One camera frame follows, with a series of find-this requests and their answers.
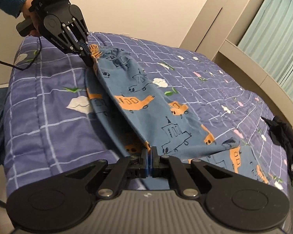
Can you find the black clothing pile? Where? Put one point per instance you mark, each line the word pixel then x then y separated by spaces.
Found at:
pixel 281 134

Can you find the blue orange printed pants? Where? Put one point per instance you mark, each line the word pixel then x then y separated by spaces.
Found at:
pixel 137 115

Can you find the light green curtain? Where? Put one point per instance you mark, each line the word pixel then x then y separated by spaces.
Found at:
pixel 269 41

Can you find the person's left hand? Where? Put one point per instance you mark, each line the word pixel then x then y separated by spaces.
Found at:
pixel 33 16

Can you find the beige window cabinet frame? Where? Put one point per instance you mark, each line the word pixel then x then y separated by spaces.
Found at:
pixel 216 33

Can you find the purple grid floral quilt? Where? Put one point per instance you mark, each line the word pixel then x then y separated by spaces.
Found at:
pixel 49 126

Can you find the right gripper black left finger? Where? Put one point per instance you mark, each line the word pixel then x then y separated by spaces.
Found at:
pixel 63 201

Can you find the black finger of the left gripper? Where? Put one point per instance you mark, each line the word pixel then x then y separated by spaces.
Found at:
pixel 60 35
pixel 78 25

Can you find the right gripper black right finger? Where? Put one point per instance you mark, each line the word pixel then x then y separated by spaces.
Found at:
pixel 229 201

